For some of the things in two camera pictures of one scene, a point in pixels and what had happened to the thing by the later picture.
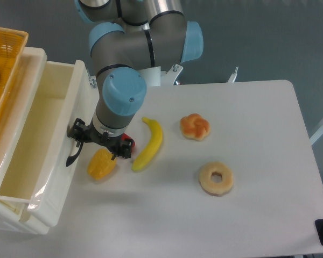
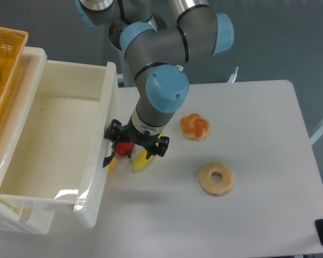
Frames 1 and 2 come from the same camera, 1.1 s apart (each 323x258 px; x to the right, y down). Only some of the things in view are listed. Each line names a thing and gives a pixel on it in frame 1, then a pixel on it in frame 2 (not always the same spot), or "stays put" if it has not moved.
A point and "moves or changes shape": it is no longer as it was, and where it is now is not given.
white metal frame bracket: (232, 78) stays put
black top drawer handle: (71, 158) → (108, 159)
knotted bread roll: (195, 127) stays put
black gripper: (81, 132) → (114, 131)
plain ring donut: (213, 188) stays put
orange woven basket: (7, 46) stays put
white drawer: (37, 174) moves or changes shape
